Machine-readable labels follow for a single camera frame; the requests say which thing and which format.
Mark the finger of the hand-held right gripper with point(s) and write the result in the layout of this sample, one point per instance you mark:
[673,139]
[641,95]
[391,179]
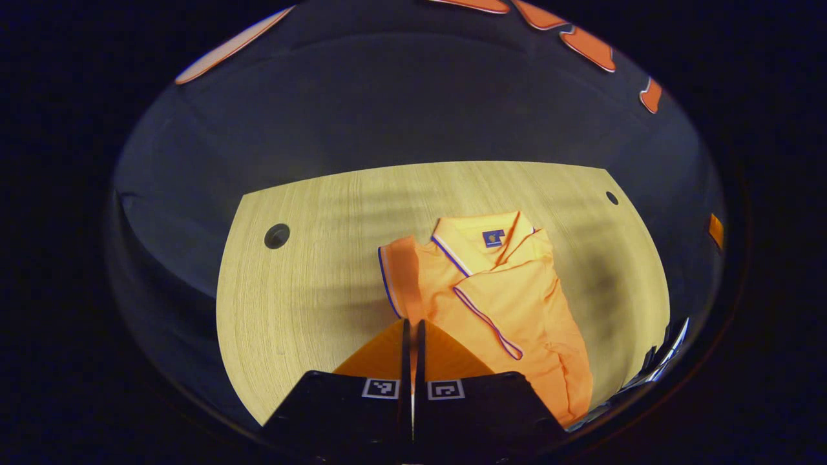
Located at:
[716,230]

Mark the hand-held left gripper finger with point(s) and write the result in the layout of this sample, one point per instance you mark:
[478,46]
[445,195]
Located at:
[406,361]
[420,361]

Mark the orange T-shirt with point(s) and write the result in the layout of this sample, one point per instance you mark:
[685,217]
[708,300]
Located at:
[517,303]

